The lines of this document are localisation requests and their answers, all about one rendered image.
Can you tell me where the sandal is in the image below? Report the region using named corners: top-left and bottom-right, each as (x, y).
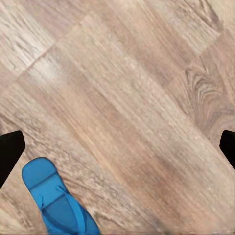
top-left (21, 157), bottom-right (100, 235)

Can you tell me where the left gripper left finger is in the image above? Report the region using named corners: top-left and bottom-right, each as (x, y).
top-left (0, 130), bottom-right (25, 189)

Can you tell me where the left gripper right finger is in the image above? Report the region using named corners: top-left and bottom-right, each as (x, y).
top-left (219, 130), bottom-right (235, 169)

